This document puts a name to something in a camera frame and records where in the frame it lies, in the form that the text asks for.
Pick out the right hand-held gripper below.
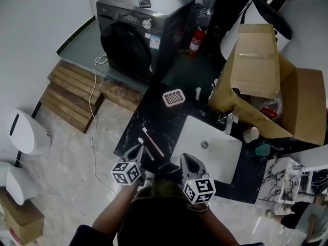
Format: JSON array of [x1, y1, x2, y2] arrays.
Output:
[[179, 153, 217, 205]]

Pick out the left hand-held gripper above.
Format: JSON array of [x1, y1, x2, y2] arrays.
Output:
[[110, 143, 146, 187]]

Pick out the white toothbrush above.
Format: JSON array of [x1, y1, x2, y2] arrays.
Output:
[[137, 137, 155, 161]]

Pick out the pink toothbrush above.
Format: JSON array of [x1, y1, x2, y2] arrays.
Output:
[[141, 127, 165, 157]]

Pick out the white cup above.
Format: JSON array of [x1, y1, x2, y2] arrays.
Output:
[[242, 126, 260, 144]]

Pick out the teal cup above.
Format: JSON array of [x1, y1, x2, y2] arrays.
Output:
[[254, 142, 271, 157]]

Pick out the person's left forearm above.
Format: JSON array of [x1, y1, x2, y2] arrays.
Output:
[[91, 180, 140, 238]]

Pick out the person's right forearm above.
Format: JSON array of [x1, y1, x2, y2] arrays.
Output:
[[188, 201, 240, 246]]

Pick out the white sink basin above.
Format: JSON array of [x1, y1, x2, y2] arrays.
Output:
[[170, 115, 243, 186]]

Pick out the chrome faucet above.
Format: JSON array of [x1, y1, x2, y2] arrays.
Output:
[[217, 111, 239, 135]]

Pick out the pink white soap dish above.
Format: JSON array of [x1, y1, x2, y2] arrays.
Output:
[[161, 88, 186, 108]]

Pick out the person's black top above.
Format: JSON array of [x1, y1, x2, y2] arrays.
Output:
[[69, 197, 262, 246]]

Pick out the wooden pallet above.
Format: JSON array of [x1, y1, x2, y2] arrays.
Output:
[[39, 60, 106, 134]]

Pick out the marble pattern cabinet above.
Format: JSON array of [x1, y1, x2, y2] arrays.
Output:
[[256, 156, 306, 205]]

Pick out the red packet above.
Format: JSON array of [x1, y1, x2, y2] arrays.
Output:
[[261, 106, 279, 118]]

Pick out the black washing machine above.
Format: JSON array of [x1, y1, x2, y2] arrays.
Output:
[[96, 0, 196, 79]]

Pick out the white toilet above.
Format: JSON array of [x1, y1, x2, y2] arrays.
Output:
[[6, 108, 52, 156]]

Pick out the large open cardboard box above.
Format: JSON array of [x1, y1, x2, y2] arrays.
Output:
[[208, 23, 327, 146]]

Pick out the red fire extinguisher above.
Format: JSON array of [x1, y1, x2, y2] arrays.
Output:
[[189, 27, 207, 56]]

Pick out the small cardboard box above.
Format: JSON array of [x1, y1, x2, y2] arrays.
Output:
[[0, 188, 45, 246]]

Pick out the black oval seat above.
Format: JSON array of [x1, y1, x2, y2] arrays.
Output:
[[250, 0, 293, 41]]

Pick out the white cable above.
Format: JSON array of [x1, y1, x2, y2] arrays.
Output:
[[88, 54, 121, 192]]

